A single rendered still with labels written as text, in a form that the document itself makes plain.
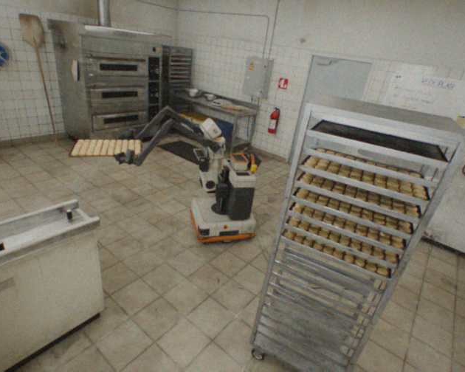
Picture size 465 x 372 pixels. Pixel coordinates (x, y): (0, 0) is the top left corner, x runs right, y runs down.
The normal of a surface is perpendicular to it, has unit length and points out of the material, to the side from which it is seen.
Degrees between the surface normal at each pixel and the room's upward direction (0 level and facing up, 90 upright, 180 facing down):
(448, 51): 90
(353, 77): 90
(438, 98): 90
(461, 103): 90
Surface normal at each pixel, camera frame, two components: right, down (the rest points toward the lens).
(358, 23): -0.61, 0.28
